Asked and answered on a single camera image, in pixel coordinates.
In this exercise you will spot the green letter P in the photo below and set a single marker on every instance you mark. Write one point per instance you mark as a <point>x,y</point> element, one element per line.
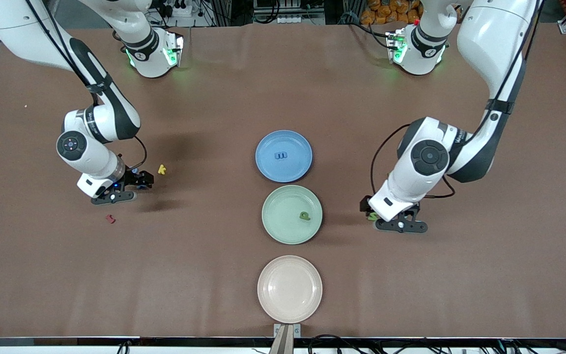
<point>304,216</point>

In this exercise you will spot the blue letter M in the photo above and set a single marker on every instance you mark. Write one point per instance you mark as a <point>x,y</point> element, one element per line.
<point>281,156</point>

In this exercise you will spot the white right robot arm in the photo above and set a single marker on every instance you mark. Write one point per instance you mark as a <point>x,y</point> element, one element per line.
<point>13,24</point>

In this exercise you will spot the green plate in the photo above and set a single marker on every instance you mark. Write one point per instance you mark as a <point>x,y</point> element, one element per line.
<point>283,226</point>

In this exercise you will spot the blue plate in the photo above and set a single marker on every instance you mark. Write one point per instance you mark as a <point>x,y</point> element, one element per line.
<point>283,169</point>

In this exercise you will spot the beige plate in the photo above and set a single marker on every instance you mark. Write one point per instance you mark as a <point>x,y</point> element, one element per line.
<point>289,290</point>

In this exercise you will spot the white power strip with plugs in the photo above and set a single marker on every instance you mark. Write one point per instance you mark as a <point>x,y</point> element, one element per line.
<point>182,10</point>

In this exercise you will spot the pile of orange objects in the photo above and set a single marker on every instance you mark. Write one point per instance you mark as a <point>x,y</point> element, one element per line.
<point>381,12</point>

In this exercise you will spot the plain white power strip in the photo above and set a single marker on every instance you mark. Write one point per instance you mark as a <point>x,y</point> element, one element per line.
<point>290,19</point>

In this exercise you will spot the metal bracket with post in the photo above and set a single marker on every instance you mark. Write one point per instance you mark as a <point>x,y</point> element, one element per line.
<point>287,330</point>

